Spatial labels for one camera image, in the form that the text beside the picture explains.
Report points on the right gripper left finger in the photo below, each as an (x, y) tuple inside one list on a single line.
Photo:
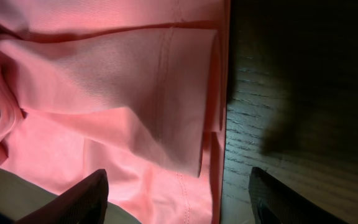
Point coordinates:
[(84, 203)]

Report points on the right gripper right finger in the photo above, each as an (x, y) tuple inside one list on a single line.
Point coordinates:
[(274, 202)]

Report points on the pink shirt with bronze lettering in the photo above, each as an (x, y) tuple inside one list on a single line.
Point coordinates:
[(135, 89)]

